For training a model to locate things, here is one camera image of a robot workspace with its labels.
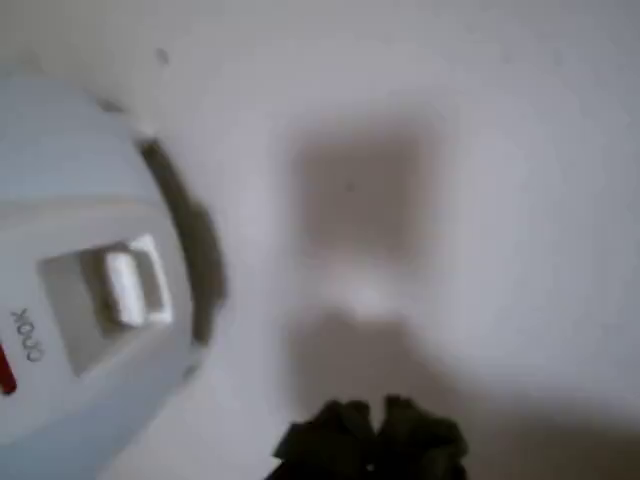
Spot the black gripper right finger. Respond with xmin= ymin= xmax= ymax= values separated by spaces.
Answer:
xmin=374 ymin=394 xmax=470 ymax=480

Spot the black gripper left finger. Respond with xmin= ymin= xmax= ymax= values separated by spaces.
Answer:
xmin=264 ymin=398 xmax=382 ymax=480

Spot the white electric rice cooker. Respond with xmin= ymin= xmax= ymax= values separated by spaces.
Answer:
xmin=0 ymin=74 xmax=230 ymax=480

